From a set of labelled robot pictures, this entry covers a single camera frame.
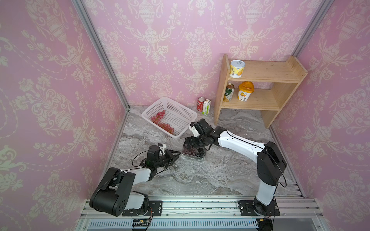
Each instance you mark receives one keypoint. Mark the wooden shelf unit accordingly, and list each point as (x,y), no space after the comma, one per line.
(286,78)

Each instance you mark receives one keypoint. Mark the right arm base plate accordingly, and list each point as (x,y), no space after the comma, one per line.
(245,208)

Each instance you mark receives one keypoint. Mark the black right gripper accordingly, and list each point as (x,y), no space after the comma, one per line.
(191,138)

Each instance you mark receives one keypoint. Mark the green drink can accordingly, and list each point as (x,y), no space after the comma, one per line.
(228,92)

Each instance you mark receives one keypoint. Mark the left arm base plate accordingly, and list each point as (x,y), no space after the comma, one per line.
(156,208)

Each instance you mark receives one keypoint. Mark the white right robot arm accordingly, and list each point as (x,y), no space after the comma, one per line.
(269,161)

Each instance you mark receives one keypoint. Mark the dark red grape bunch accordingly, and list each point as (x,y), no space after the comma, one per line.
(191,152)

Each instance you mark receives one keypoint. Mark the yellow lidded cup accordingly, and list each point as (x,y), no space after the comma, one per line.
(245,90)

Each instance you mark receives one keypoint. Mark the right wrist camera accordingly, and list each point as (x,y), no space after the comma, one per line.
(200,127)

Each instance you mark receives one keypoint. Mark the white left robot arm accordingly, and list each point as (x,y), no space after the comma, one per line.
(114,194)

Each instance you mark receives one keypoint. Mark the aluminium rail frame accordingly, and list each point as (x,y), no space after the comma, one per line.
(210,213)

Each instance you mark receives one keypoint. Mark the white perforated plastic basket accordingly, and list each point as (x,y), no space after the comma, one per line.
(177,116)

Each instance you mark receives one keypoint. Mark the green white carton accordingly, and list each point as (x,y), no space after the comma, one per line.
(206,107)

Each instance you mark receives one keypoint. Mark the red soda can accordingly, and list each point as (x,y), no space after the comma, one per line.
(200,103)

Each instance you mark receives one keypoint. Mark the yellow can white lid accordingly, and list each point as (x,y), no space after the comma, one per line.
(236,68)

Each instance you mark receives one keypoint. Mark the light red grape bunch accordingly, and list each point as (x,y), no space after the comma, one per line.
(157,119)

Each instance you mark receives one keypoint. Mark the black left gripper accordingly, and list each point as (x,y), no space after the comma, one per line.
(171,157)

